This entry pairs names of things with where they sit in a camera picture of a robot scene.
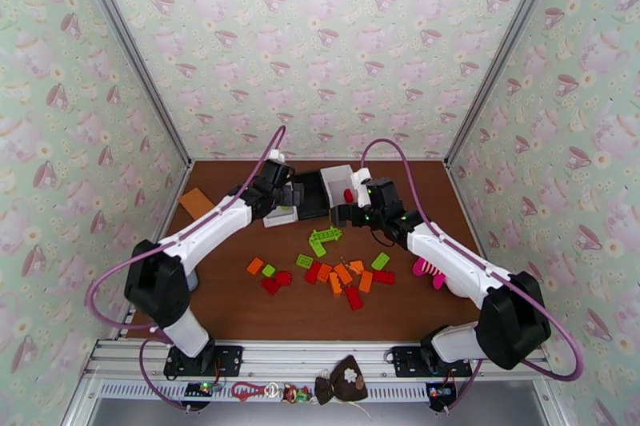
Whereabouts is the green lego built structure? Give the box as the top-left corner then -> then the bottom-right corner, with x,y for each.
308,226 -> 345,258

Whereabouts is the black plastic bin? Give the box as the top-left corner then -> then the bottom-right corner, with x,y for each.
291,171 -> 332,222

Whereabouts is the white plastic bin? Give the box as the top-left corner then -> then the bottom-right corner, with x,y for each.
320,164 -> 359,212
262,203 -> 302,229

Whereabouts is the orange-brown flat card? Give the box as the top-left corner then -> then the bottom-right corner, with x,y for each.
178,187 -> 215,222

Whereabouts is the brown pouch with flower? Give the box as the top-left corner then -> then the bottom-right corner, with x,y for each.
314,353 -> 370,407

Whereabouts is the small red green toy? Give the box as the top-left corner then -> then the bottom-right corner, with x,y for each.
281,383 -> 313,404

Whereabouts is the red plastic clip tool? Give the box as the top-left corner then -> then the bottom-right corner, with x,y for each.
230,381 -> 267,403

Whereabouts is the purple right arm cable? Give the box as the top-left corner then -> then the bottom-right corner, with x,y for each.
359,137 -> 585,413

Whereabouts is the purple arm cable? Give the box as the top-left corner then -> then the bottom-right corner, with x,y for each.
359,137 -> 585,413
85,125 -> 287,412

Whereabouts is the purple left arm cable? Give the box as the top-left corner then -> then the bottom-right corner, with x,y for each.
85,125 -> 287,412

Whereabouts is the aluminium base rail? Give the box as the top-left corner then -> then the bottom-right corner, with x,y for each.
82,338 -> 556,383

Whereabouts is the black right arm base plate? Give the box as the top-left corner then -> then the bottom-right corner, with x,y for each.
391,345 -> 474,379

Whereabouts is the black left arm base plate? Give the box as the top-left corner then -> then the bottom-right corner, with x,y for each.
163,345 -> 244,382

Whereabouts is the white slotted cable duct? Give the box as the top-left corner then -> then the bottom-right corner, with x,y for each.
97,381 -> 434,403

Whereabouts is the aluminium frame post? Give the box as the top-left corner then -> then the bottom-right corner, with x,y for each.
443,0 -> 572,169
66,0 -> 195,167

